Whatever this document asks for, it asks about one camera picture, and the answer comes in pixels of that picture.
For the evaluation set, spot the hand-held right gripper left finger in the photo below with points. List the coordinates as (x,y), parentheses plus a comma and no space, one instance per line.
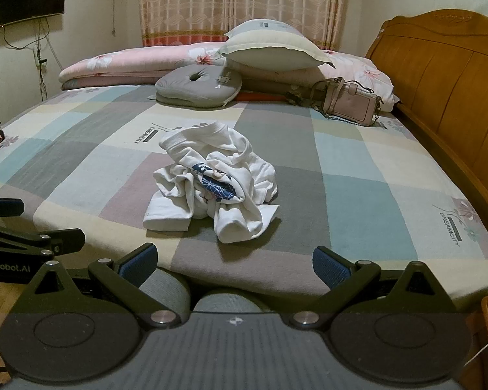
(140,267)

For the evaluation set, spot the grey round cushion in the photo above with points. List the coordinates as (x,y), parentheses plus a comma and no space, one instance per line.
(187,85)

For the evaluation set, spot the pink handbag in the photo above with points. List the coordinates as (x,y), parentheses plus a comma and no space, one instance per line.
(351,103)

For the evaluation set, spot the white printed shirt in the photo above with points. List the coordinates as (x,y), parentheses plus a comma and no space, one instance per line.
(236,219)

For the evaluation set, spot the cream green pillow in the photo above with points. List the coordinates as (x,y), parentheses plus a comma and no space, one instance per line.
(276,75)

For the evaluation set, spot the pink floral quilt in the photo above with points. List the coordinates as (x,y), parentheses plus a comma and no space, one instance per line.
(126,61)

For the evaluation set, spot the wooden headboard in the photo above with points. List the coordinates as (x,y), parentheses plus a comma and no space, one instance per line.
(451,69)

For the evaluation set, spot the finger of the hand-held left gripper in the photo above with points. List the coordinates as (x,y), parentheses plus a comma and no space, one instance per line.
(32,240)
(2,207)

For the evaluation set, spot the patterned orange curtain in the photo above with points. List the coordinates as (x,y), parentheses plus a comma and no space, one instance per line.
(244,0)

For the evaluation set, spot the red cloth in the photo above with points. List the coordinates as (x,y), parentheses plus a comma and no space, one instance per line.
(260,96)

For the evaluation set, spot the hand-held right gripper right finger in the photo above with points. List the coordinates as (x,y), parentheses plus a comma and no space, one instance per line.
(329,269)

